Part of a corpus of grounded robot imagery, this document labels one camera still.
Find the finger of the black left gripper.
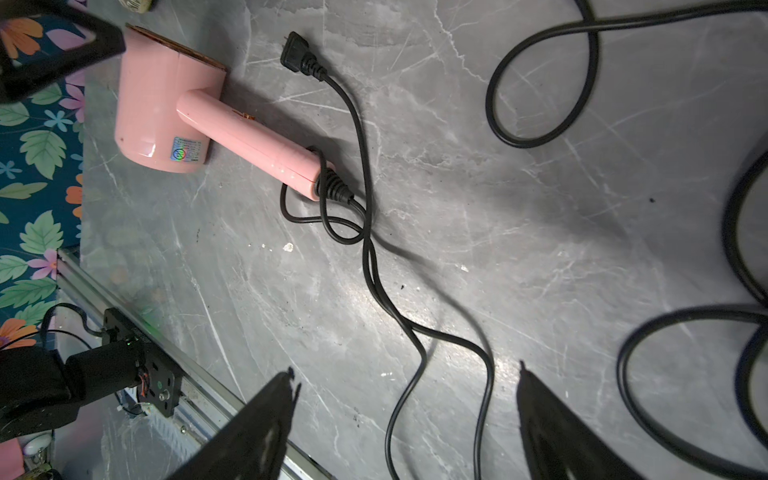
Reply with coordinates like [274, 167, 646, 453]
[1, 1, 126, 105]

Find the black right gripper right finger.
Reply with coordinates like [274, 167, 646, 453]
[516, 366, 642, 480]

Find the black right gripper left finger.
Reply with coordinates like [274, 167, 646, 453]
[169, 367, 300, 479]

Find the black cord of pink dryer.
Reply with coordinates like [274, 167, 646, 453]
[279, 31, 497, 480]

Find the pink hair dryer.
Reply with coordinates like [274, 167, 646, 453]
[114, 25, 334, 200]

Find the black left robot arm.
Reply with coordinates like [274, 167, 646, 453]
[1, 1, 125, 440]

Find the aluminium front rail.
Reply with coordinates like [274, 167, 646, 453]
[56, 248, 337, 480]

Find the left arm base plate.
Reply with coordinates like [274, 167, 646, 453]
[104, 307, 183, 418]

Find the black cord of boxy dryer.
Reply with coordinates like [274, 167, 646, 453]
[484, 0, 768, 480]

